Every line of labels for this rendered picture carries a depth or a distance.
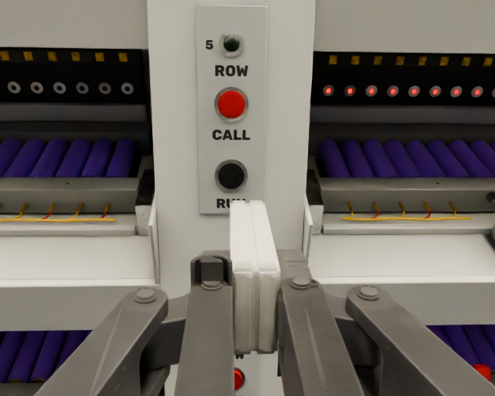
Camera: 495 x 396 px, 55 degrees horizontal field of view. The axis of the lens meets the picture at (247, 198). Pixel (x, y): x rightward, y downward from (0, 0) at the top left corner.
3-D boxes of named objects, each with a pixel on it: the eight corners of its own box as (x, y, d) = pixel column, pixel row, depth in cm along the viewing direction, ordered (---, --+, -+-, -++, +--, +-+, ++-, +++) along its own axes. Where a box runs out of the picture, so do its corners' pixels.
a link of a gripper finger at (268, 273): (255, 269, 14) (280, 269, 14) (247, 199, 21) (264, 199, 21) (254, 356, 15) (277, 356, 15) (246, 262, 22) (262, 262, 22)
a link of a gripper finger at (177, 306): (232, 371, 13) (123, 372, 13) (231, 285, 18) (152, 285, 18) (232, 323, 13) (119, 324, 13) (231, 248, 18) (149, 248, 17)
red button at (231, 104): (245, 119, 28) (245, 91, 27) (218, 119, 28) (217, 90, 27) (244, 116, 29) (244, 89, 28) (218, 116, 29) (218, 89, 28)
